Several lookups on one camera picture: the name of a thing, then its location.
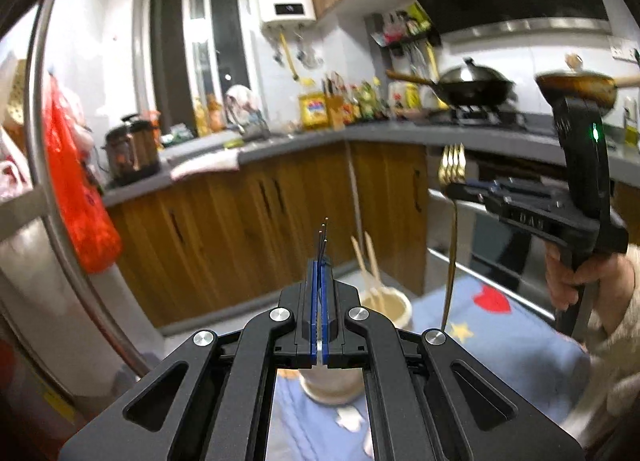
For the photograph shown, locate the wall spice rack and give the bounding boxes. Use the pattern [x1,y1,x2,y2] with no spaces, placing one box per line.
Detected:
[370,4,443,59]

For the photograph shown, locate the silver fork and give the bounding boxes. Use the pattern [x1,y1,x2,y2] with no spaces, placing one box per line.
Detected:
[315,217,332,368]

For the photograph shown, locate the gas stove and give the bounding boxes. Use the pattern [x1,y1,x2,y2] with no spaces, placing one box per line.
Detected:
[425,106,528,129]

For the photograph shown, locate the grey kitchen countertop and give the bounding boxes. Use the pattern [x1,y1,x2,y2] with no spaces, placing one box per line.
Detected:
[102,121,640,207]

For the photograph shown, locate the brown frying pan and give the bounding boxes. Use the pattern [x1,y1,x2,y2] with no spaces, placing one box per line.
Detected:
[535,54,640,114]

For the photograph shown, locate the black wok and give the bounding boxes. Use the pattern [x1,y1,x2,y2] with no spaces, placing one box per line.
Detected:
[385,57,518,107]

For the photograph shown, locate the red plastic bag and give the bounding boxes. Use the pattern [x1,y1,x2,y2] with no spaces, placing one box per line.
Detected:
[42,76,123,274]

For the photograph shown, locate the white towel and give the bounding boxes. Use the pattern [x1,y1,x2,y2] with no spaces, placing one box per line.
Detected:
[170,148,241,181]

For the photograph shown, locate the yellow gas hose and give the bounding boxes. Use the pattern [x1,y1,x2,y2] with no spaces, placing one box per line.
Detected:
[280,31,301,82]

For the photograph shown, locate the stainless steel refrigerator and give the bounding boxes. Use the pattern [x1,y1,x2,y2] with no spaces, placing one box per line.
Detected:
[0,0,156,461]

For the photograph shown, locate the wooden chopstick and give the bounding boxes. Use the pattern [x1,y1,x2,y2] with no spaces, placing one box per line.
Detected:
[350,236,381,312]
[364,232,388,309]

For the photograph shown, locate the knife block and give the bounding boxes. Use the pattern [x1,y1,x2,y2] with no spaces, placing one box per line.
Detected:
[322,72,347,128]

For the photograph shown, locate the wooden base cabinets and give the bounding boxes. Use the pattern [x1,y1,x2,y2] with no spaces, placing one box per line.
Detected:
[105,141,431,329]

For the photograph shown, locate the row of condiment bottles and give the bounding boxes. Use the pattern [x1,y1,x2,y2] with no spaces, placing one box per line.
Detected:
[345,78,426,124]

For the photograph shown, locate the gold fork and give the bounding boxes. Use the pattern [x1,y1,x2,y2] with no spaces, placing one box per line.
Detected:
[438,143,467,331]

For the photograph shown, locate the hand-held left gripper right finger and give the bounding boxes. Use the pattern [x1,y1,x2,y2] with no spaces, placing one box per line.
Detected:
[322,261,586,461]

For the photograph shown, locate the person's right hand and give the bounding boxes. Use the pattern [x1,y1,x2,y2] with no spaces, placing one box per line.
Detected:
[545,243,637,334]

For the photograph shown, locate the person's right forearm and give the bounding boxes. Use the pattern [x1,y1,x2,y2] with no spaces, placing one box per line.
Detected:
[565,243,640,447]

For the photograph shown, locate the blue printed blanket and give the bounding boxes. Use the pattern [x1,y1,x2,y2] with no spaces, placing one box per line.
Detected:
[270,271,596,461]

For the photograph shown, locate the cream ceramic utensil holder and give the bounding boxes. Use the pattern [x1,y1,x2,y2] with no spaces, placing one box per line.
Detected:
[297,290,414,406]

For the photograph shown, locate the yellow oil bottle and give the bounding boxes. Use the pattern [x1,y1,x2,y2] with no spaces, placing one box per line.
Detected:
[299,91,328,131]

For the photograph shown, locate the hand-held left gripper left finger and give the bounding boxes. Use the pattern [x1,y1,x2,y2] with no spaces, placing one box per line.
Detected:
[60,261,321,461]

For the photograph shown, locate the dark rice cooker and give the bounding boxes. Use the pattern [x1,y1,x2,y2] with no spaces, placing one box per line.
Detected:
[102,114,161,187]

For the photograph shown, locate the stainless steel oven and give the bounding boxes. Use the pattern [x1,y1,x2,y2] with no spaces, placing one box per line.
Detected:
[427,151,566,322]

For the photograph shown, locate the wall outlet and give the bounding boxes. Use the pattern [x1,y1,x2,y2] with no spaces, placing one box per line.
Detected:
[611,40,640,61]

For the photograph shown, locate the kitchen window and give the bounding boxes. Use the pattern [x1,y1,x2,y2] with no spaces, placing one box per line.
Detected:
[145,0,256,142]

